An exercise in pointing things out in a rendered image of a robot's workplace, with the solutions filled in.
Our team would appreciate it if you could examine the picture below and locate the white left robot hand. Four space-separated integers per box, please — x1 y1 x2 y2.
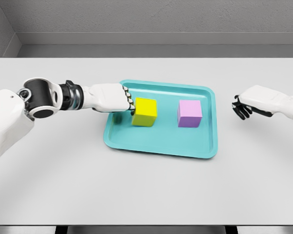
88 83 136 116

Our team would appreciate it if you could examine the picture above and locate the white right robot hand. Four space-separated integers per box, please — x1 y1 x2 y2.
231 84 293 121

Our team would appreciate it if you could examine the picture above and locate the yellow cube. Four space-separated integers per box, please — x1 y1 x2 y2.
131 97 158 127

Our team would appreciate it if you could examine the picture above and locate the teal tray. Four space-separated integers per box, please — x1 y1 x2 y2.
103 79 219 160

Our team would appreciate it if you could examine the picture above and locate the pink cube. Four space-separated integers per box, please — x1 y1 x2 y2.
177 99 203 128

